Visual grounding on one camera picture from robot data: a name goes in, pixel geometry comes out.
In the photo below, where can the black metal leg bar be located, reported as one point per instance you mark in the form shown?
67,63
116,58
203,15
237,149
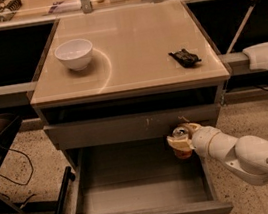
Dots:
67,177

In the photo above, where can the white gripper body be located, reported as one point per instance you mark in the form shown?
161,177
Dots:
201,142

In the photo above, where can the white ceramic bowl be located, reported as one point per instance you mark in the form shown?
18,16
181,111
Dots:
75,54

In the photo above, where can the closed grey middle drawer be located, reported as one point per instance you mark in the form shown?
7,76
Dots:
134,127

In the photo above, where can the black crumpled snack bag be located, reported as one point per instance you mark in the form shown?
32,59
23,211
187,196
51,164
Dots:
185,59

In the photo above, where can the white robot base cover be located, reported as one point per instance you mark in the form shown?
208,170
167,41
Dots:
258,56

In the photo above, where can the grey drawer cabinet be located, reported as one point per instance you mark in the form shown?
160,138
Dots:
131,71

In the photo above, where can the open grey bottom drawer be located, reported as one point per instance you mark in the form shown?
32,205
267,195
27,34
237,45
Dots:
142,177

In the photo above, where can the white stick with black tip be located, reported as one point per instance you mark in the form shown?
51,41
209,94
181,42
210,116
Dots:
242,24

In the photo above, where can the red coke can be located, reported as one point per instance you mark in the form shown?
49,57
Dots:
181,154

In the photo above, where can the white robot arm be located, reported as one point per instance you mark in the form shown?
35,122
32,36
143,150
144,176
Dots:
246,157

